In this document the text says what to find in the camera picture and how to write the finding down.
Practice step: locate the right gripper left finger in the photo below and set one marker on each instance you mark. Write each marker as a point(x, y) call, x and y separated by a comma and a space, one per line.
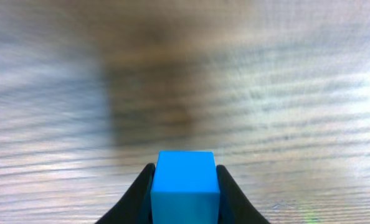
point(135, 202)

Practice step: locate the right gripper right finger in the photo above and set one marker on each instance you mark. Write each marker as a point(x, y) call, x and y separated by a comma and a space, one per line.
point(235, 202)

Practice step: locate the blue cube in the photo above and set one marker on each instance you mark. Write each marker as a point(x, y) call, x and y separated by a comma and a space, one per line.
point(185, 186)

